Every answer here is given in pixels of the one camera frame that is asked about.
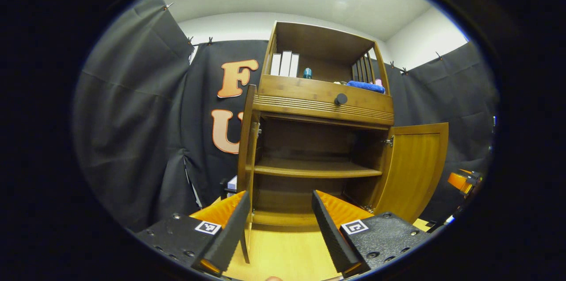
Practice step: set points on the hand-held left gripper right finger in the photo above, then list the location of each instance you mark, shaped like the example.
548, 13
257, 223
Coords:
331, 236

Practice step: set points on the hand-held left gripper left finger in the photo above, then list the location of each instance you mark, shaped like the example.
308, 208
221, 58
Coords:
230, 236

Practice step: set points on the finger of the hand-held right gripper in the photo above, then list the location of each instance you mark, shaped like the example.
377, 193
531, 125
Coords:
457, 182
471, 175

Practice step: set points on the wooden cabinet door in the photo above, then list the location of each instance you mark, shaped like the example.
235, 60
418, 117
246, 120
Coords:
415, 170
246, 139

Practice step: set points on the wooden double-door shoe cabinet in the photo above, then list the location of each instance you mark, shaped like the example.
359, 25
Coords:
318, 42

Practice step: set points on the wooden inner cabinet shelf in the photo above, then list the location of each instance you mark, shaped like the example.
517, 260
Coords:
309, 168

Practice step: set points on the wooden cabinet drawer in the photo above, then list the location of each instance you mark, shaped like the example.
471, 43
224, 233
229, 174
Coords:
300, 93

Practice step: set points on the blue folded towel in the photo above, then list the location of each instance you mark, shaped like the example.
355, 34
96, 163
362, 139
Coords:
366, 86

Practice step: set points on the black round drawer knob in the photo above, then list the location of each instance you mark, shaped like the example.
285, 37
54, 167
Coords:
340, 99

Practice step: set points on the black backdrop cloth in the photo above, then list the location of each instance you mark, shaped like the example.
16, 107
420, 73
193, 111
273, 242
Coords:
132, 117

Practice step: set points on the teal bottle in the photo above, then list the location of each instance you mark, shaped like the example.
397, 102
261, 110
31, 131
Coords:
307, 73

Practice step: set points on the white spine book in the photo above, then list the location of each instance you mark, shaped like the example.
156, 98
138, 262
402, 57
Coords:
294, 66
285, 64
275, 65

